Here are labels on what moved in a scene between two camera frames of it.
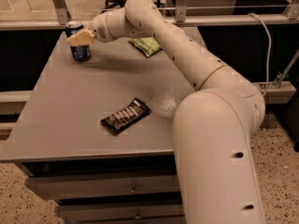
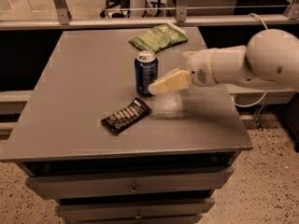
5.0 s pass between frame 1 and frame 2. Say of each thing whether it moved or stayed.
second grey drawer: stayed
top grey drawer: stayed
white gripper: moved
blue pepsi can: moved
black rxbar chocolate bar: stayed
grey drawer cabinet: stayed
